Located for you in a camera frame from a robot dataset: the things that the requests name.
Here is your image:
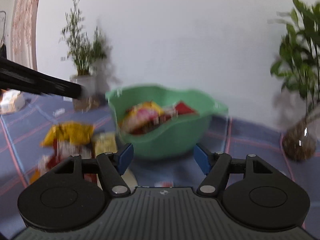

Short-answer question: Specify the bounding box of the dark red teapot print bag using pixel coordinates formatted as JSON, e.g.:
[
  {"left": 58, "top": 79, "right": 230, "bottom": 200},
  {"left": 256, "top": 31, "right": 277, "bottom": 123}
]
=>
[{"left": 174, "top": 101, "right": 198, "bottom": 116}]

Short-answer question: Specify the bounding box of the beige snack packet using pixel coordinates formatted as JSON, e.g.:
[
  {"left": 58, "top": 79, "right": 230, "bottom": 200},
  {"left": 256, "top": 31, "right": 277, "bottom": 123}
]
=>
[{"left": 92, "top": 132, "right": 118, "bottom": 157}]

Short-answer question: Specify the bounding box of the white tissue box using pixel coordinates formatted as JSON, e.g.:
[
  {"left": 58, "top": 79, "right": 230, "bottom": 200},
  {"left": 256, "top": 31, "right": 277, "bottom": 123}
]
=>
[{"left": 1, "top": 90, "right": 25, "bottom": 114}]

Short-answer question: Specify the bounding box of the pink patterned curtain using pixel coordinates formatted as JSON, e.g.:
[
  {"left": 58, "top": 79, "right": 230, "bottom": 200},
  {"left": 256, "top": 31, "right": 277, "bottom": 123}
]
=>
[{"left": 10, "top": 0, "right": 39, "bottom": 70}]

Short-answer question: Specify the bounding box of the yellow chips bag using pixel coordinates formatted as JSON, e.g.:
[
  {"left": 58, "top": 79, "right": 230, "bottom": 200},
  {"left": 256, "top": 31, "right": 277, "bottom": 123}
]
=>
[{"left": 40, "top": 121, "right": 95, "bottom": 147}]

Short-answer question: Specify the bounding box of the yellow pink snack packet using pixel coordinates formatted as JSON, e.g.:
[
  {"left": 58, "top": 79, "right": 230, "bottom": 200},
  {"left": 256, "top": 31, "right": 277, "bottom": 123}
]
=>
[{"left": 119, "top": 101, "right": 164, "bottom": 133}]

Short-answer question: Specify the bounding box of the blue plaid tablecloth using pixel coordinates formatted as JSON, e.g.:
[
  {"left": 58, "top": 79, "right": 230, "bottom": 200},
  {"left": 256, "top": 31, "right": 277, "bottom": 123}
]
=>
[{"left": 1, "top": 94, "right": 319, "bottom": 238}]

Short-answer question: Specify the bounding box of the red white snack bag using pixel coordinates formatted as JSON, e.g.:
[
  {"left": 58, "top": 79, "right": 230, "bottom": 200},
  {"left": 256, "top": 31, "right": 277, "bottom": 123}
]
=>
[{"left": 30, "top": 139, "right": 93, "bottom": 183}]

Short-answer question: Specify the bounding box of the green plastic basin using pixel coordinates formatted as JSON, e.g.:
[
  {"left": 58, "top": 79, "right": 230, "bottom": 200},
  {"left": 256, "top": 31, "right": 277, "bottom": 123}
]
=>
[{"left": 105, "top": 84, "right": 228, "bottom": 160}]

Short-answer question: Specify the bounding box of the bamboo plant in glass jar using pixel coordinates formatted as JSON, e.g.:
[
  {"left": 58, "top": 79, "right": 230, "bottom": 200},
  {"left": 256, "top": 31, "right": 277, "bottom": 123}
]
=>
[{"left": 60, "top": 0, "right": 112, "bottom": 112}]

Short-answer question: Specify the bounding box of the leafy plant in glass vase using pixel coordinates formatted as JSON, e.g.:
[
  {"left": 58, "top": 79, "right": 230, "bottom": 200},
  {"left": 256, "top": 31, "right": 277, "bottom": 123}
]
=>
[{"left": 270, "top": 0, "right": 319, "bottom": 161}]

